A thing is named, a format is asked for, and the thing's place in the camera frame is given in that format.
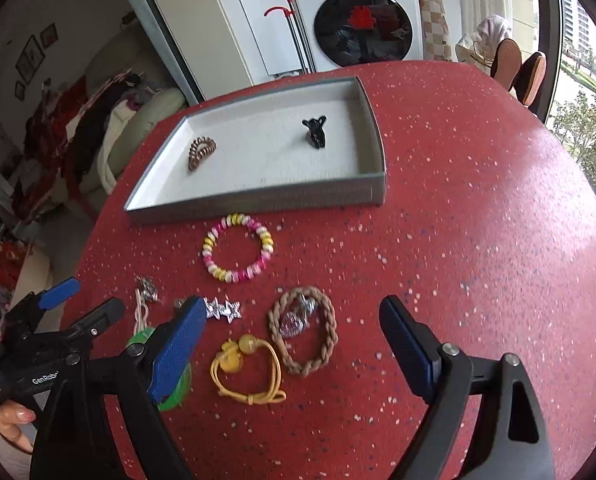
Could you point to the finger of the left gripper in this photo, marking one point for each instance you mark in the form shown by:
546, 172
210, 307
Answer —
35, 304
93, 324

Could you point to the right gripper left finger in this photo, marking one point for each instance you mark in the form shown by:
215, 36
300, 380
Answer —
74, 439

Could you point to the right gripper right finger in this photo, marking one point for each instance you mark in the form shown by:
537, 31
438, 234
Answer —
509, 439

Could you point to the silver star hair clip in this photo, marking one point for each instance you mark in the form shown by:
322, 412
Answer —
225, 310

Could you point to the black hair claw clip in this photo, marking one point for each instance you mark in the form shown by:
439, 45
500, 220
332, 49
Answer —
316, 135

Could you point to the person's left hand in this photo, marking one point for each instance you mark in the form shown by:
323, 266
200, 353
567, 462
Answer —
13, 416

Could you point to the pile of clothes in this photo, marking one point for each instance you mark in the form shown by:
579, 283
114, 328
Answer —
63, 145

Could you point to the grey shallow tray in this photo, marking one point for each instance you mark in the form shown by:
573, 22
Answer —
252, 155

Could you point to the green leather sofa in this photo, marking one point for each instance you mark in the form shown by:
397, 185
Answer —
132, 50

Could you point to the white cabinet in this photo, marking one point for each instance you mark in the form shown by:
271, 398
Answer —
228, 45

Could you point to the brown slipper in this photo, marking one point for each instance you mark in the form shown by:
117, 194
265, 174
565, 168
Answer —
506, 63
529, 78

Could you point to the white washing machine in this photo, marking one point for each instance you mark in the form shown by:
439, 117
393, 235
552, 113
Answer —
343, 33

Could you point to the beige bag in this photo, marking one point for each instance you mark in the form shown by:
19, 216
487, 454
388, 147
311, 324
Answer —
478, 48

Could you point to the checkered hanging cloth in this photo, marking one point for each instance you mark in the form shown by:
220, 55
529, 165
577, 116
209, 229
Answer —
435, 31

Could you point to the wall picture frames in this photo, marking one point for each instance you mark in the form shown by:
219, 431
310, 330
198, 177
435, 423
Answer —
31, 57

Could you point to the red handled mop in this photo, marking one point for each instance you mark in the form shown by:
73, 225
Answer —
291, 18

